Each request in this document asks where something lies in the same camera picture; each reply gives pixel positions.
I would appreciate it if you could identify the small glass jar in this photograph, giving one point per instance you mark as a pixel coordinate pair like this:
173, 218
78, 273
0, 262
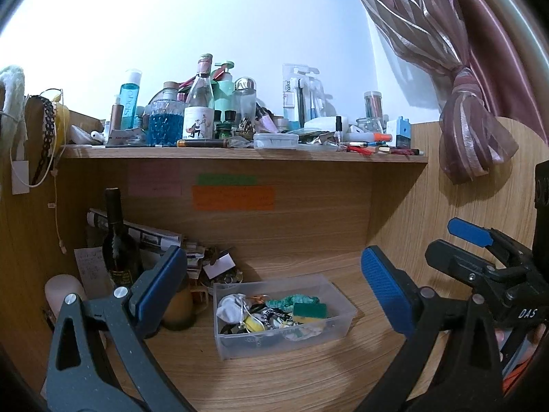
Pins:
369, 125

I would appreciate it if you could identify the blue and white box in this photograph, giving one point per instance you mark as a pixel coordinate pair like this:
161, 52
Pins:
398, 133

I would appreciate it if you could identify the clear cylinder container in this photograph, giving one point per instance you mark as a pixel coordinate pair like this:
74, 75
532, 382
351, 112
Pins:
373, 105

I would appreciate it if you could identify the white charger adapter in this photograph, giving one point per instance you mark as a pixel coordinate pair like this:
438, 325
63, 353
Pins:
20, 178

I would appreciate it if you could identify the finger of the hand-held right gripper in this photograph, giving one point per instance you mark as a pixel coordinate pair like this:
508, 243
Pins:
468, 231
452, 264

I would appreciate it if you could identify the flat clear plastic case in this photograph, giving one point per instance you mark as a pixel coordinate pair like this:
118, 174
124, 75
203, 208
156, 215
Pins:
274, 140

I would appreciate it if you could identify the dark wine bottle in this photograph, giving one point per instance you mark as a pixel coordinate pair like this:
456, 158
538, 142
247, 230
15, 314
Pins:
118, 253

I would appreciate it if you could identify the pink sticky note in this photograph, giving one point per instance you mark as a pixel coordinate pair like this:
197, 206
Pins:
154, 182

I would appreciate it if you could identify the yellow round puff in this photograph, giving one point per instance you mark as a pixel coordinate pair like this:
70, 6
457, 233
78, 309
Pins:
254, 325

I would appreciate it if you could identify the wooden shelf board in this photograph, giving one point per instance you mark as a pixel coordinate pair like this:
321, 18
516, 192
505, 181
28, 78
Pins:
257, 154

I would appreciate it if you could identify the pink cosmetic tube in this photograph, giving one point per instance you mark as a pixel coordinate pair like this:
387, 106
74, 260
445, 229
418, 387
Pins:
266, 119

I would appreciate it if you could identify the red pen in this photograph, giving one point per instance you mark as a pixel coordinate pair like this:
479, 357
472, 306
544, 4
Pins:
359, 149

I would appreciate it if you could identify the orange sticky note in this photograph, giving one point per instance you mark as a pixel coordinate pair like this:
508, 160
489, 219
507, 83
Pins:
233, 197

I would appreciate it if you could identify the yellow hanging item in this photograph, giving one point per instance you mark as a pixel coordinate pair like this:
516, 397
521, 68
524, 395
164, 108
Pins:
63, 120

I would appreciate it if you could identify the white paper tag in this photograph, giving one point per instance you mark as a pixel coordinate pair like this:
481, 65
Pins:
219, 266

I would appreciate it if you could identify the green pump bottle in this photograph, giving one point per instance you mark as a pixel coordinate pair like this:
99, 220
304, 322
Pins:
225, 92

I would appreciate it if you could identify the brown mug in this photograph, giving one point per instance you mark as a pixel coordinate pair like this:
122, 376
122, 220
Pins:
178, 309

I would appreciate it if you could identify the clear glass bottle illustrated label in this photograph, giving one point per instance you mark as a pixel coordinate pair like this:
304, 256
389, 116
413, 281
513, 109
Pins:
198, 111

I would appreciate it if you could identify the black patterned headband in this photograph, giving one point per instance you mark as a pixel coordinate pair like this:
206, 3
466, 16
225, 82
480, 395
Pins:
48, 128

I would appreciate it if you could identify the small dark ink bottle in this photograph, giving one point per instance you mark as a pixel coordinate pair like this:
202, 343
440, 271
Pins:
230, 123

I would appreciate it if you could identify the green sticky note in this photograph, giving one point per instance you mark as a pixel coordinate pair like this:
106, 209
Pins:
227, 179

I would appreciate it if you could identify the blue toner bottle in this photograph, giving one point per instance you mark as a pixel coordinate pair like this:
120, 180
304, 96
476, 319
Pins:
128, 103

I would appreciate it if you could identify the green knitted cloth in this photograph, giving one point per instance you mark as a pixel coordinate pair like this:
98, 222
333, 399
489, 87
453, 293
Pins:
298, 299

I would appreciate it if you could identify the pink striped curtain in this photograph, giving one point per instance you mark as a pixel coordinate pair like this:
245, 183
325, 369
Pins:
472, 103

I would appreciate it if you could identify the brown pen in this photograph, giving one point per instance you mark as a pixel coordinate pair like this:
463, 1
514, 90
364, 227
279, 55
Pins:
203, 142

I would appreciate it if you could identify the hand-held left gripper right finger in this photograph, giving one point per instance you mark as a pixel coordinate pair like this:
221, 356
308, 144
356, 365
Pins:
386, 287

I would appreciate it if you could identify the brown cosmetic tube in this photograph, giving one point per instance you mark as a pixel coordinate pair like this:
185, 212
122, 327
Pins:
116, 120

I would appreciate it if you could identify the handwritten paper note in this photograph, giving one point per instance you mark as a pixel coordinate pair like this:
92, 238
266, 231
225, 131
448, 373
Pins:
90, 266

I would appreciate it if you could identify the nail polish bottle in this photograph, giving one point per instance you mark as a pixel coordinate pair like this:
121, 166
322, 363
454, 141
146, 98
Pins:
339, 131

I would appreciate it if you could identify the person's right hand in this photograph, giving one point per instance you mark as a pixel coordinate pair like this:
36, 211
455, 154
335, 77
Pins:
499, 343

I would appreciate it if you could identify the rolled newspaper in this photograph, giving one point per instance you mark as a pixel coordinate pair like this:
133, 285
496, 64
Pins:
150, 236

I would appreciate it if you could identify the white earbuds case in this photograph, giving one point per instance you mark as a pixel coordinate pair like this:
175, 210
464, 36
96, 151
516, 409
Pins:
85, 135

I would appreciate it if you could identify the glass jar of blue beads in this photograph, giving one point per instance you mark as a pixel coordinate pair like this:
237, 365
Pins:
165, 126

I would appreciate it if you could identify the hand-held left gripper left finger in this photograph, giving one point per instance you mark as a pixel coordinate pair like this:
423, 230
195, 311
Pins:
158, 283

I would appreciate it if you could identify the orange highlighter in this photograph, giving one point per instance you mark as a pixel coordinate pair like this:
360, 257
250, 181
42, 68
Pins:
376, 136

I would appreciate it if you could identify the toothbrush package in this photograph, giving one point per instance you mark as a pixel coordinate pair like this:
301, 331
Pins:
298, 94

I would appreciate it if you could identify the clear plastic storage box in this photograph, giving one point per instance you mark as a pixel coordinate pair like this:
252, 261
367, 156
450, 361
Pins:
334, 309

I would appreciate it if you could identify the clear bottle silver cap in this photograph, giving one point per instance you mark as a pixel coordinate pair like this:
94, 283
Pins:
245, 101

